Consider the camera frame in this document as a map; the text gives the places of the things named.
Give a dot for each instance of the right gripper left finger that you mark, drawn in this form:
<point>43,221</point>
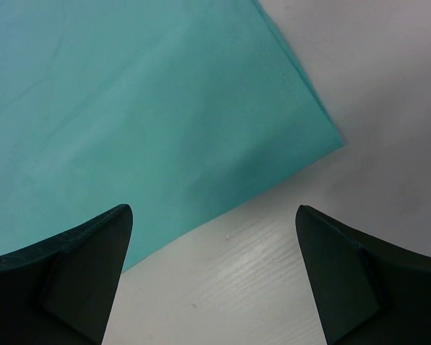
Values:
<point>61,290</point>

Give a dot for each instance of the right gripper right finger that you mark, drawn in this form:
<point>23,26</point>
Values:
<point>366,290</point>

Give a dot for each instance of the mint green t shirt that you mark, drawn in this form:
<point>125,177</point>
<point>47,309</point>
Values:
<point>181,109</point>

